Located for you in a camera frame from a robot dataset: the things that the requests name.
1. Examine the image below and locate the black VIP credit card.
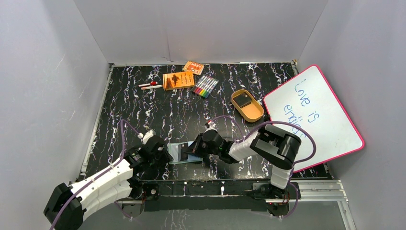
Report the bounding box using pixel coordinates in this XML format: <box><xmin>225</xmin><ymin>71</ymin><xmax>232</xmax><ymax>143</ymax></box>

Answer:
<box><xmin>169</xmin><ymin>143</ymin><xmax>182</xmax><ymax>162</ymax></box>

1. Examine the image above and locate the green card holder wallet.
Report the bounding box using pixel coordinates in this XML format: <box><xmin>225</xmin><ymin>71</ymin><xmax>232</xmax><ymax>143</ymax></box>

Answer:
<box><xmin>167</xmin><ymin>141</ymin><xmax>203</xmax><ymax>165</ymax></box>

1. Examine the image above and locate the black credit cards stack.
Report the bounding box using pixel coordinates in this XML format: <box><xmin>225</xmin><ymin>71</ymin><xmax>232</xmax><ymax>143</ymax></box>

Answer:
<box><xmin>234</xmin><ymin>92</ymin><xmax>252</xmax><ymax>108</ymax></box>

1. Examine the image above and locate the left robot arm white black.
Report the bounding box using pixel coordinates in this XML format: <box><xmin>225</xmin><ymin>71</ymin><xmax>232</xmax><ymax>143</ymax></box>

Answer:
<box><xmin>44</xmin><ymin>130</ymin><xmax>170</xmax><ymax>230</ymax></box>

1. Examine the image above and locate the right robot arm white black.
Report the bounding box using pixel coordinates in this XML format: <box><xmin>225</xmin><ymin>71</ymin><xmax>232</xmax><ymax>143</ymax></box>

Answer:
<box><xmin>180</xmin><ymin>124</ymin><xmax>302</xmax><ymax>198</ymax></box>

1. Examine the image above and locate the small orange card box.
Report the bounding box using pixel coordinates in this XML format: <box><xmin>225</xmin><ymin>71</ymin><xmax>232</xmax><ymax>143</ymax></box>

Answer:
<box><xmin>182</xmin><ymin>61</ymin><xmax>204</xmax><ymax>75</ymax></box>

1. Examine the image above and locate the tan oval tray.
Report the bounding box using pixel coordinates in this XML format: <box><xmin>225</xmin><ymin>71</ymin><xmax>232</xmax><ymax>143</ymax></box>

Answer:
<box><xmin>231</xmin><ymin>89</ymin><xmax>264</xmax><ymax>123</ymax></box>

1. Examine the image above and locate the coloured marker pen set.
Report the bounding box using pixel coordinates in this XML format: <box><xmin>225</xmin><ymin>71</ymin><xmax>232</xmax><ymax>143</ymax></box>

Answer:
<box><xmin>192</xmin><ymin>75</ymin><xmax>219</xmax><ymax>98</ymax></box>

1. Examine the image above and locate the orange book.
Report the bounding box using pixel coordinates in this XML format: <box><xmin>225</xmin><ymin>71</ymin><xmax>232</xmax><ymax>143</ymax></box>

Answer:
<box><xmin>163</xmin><ymin>71</ymin><xmax>195</xmax><ymax>91</ymax></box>

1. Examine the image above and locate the white marker pen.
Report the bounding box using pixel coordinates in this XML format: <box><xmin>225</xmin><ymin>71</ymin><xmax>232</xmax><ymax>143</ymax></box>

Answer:
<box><xmin>141</xmin><ymin>85</ymin><xmax>163</xmax><ymax>90</ymax></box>

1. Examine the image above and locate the red capped white marker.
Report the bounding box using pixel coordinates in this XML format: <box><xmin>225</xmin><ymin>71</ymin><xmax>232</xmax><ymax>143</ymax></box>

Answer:
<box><xmin>138</xmin><ymin>81</ymin><xmax>158</xmax><ymax>87</ymax></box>

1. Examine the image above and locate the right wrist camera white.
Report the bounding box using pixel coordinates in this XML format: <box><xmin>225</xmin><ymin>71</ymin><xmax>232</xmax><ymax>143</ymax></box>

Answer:
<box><xmin>204</xmin><ymin>120</ymin><xmax>217</xmax><ymax>132</ymax></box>

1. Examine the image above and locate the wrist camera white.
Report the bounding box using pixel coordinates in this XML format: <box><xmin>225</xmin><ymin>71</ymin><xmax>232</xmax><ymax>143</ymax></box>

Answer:
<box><xmin>137</xmin><ymin>130</ymin><xmax>156</xmax><ymax>144</ymax></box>
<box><xmin>204</xmin><ymin>120</ymin><xmax>217</xmax><ymax>132</ymax></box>

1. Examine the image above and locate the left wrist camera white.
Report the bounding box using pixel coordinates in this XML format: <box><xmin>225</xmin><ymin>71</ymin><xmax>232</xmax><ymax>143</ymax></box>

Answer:
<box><xmin>137</xmin><ymin>130</ymin><xmax>156</xmax><ymax>144</ymax></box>

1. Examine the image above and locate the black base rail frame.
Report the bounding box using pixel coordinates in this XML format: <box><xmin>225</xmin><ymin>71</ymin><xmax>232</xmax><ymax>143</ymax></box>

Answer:
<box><xmin>111</xmin><ymin>179</ymin><xmax>300</xmax><ymax>219</ymax></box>

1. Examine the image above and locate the white board pink frame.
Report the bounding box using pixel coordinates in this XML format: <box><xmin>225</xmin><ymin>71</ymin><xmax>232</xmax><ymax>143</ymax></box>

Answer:
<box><xmin>263</xmin><ymin>65</ymin><xmax>365</xmax><ymax>172</ymax></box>

